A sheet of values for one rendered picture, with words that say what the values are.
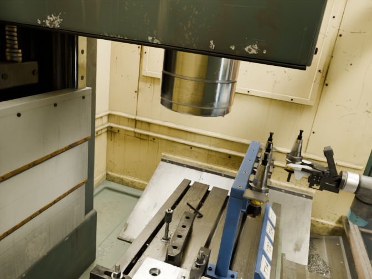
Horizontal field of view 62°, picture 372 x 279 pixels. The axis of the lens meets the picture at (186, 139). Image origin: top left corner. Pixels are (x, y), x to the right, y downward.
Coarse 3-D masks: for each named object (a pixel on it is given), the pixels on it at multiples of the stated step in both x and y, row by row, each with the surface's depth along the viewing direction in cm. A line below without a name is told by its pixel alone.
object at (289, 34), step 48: (0, 0) 61; (48, 0) 57; (96, 0) 54; (144, 0) 52; (192, 0) 49; (240, 0) 47; (288, 0) 45; (192, 48) 52; (240, 48) 49; (288, 48) 47
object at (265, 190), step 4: (252, 180) 95; (252, 184) 93; (268, 184) 94; (248, 188) 94; (252, 188) 92; (256, 188) 91; (260, 188) 91; (264, 188) 91; (268, 188) 92; (264, 192) 91
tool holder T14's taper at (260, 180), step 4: (260, 164) 91; (260, 168) 91; (264, 168) 90; (256, 172) 92; (260, 172) 91; (264, 172) 90; (256, 176) 92; (260, 176) 91; (264, 176) 91; (256, 180) 92; (260, 180) 91; (264, 180) 91; (256, 184) 92; (260, 184) 91; (264, 184) 91
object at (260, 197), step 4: (248, 192) 90; (252, 192) 90; (256, 192) 90; (260, 192) 91; (244, 196) 87; (248, 196) 87; (252, 196) 88; (256, 196) 88; (260, 196) 88; (264, 196) 89; (256, 200) 87; (260, 200) 86; (264, 200) 86; (268, 200) 87
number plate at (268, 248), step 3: (267, 240) 114; (264, 243) 110; (267, 243) 112; (264, 246) 108; (267, 246) 111; (270, 246) 113; (264, 249) 107; (267, 249) 110; (270, 249) 112; (267, 252) 108; (270, 252) 110; (267, 255) 108; (270, 255) 109; (270, 258) 108
